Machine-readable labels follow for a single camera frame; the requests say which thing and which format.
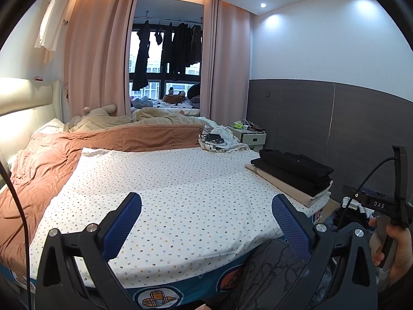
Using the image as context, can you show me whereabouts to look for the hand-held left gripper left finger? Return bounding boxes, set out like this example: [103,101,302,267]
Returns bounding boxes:
[35,192,142,310]

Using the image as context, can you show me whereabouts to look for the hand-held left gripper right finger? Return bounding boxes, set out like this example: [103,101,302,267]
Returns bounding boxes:
[272,194,378,310]

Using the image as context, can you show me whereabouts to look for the black button shirt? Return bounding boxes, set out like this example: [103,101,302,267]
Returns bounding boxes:
[250,149,334,178]

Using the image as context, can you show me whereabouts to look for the row of hanging dark clothes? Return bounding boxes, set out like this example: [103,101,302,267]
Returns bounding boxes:
[131,19,204,91]

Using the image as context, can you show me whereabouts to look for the person's right hand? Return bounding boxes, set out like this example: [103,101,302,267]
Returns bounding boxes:
[369,218,413,283]

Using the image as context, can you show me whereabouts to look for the beige folded cloth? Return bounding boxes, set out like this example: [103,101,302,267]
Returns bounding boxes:
[244,162,323,207]

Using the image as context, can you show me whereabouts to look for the cardboard sheet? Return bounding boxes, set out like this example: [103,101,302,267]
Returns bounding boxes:
[314,200,341,225]

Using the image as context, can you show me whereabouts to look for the white folded cloth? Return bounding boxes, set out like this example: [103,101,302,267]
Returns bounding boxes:
[310,181,333,205]

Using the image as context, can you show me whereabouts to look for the black folded garment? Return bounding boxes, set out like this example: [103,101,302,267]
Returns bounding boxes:
[258,165,333,197]

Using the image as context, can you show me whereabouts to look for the grey patterned pants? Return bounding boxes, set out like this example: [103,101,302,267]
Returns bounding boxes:
[226,239,323,310]

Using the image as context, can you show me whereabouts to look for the white floral bed sheet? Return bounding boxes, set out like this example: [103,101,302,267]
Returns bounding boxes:
[29,147,318,289]

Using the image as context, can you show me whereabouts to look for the orange-brown blanket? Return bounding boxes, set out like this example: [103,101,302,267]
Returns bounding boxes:
[0,124,213,265]

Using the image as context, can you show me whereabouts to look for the white nightstand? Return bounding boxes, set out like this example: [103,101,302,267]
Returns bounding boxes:
[227,124,267,146]

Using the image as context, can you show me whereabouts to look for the white patterned cloth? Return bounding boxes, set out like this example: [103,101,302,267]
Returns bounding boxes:
[198,124,250,152]

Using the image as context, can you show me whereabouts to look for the beige plush toy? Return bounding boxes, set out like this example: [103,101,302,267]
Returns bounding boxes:
[69,104,117,130]

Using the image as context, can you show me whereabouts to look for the beige duvet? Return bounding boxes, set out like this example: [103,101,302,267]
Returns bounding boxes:
[65,108,220,133]

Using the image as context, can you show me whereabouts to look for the blue plush toy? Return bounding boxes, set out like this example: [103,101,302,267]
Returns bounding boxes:
[132,97,154,109]

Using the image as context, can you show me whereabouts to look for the white pillow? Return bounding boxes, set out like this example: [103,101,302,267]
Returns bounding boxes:
[32,118,65,134]

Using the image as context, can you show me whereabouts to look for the floral window seat mattress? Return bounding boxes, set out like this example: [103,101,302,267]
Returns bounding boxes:
[131,98,201,115]

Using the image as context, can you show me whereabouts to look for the brown plush toy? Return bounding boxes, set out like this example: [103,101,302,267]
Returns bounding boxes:
[161,92,183,104]

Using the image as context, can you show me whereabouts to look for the white padded headboard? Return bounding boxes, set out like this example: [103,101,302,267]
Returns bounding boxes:
[0,77,63,168]

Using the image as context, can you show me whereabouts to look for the pink curtain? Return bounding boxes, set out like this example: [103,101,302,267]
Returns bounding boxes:
[200,0,252,126]
[63,0,139,120]

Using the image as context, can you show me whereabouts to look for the white hanging garment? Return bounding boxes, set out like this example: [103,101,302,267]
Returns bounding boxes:
[34,0,70,63]

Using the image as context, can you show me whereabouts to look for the black cable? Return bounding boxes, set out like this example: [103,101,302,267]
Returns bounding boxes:
[0,161,33,310]
[340,158,395,228]

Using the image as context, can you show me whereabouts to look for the black charger with cables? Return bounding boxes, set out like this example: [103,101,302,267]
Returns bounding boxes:
[199,128,226,145]

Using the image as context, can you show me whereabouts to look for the metal clothes rail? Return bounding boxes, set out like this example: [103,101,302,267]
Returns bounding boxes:
[134,10,204,23]

